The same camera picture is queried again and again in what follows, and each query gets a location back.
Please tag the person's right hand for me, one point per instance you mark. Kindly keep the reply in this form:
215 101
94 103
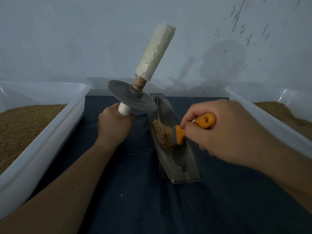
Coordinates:
229 134

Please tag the person's left hand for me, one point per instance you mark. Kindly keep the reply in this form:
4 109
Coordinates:
113 126

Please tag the white plastic tray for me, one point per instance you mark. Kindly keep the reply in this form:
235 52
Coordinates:
268 119
48 139

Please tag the small ground grain portion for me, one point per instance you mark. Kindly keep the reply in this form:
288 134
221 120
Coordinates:
162 133

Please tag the boat-shaped metal grinding trough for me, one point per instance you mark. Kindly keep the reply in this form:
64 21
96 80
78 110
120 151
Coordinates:
183 165

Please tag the person's left forearm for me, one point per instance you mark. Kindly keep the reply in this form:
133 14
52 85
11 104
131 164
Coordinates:
58 197

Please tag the dark blue tablecloth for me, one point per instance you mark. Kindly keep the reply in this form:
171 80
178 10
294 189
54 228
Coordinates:
141 207

